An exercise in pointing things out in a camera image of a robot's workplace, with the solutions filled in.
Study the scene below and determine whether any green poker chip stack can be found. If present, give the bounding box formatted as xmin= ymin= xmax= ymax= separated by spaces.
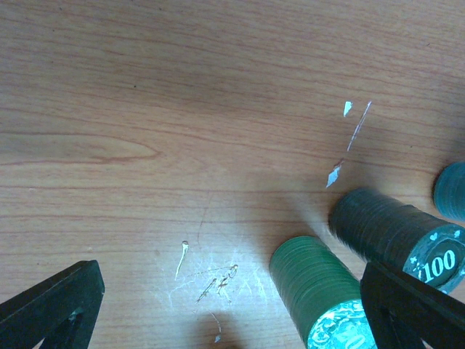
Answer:
xmin=269 ymin=236 xmax=376 ymax=348

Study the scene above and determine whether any black poker chip stack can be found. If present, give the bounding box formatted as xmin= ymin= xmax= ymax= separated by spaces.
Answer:
xmin=328 ymin=188 xmax=464 ymax=293

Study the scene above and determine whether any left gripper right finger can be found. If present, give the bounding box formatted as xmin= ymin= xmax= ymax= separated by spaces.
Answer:
xmin=360 ymin=262 xmax=464 ymax=348

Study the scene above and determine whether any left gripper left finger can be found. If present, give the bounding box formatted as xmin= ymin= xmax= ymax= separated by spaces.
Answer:
xmin=1 ymin=260 xmax=105 ymax=348

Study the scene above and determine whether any blue poker chip stack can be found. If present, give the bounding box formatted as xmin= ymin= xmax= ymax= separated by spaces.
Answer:
xmin=433 ymin=161 xmax=464 ymax=222

